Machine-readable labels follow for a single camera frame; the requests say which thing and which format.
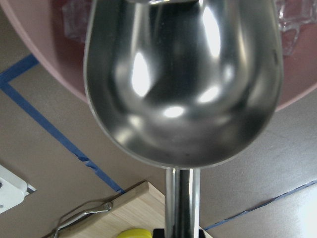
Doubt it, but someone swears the metal ice scoop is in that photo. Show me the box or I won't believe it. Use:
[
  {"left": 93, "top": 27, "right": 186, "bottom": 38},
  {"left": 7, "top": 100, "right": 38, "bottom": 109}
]
[{"left": 83, "top": 0, "right": 283, "bottom": 238}]

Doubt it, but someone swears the wooden cutting board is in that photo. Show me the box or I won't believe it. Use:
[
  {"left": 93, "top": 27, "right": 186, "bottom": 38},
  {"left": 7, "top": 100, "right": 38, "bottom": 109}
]
[{"left": 50, "top": 181, "right": 209, "bottom": 238}]

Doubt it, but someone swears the lemon slice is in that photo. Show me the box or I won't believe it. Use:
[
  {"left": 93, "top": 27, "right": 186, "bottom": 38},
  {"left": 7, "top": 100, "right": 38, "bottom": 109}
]
[{"left": 116, "top": 228, "right": 153, "bottom": 238}]

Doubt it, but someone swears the pink bowl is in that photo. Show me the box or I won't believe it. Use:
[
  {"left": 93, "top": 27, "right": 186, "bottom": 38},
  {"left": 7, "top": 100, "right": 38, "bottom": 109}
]
[{"left": 0, "top": 0, "right": 317, "bottom": 110}]

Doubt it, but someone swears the clear ice cubes pile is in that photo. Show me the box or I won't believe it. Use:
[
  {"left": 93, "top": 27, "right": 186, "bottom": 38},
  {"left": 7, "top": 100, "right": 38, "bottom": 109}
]
[{"left": 61, "top": 0, "right": 317, "bottom": 56}]

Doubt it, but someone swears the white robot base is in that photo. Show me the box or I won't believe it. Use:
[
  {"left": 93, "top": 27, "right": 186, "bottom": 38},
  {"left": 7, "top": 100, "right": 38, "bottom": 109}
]
[{"left": 0, "top": 165, "right": 37, "bottom": 213}]

